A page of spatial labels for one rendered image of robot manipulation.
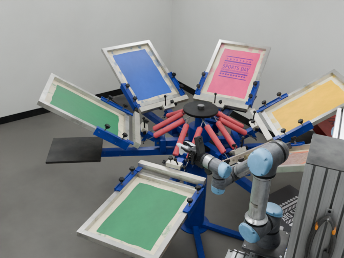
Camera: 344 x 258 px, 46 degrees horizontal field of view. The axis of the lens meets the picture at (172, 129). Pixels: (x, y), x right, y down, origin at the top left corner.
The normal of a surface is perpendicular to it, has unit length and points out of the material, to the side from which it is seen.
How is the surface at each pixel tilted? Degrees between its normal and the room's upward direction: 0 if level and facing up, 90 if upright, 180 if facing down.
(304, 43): 90
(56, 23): 90
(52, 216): 0
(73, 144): 0
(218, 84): 32
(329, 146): 0
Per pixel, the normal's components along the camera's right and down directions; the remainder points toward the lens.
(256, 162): -0.73, 0.19
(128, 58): 0.32, -0.53
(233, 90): -0.21, -0.51
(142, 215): 0.02, -0.88
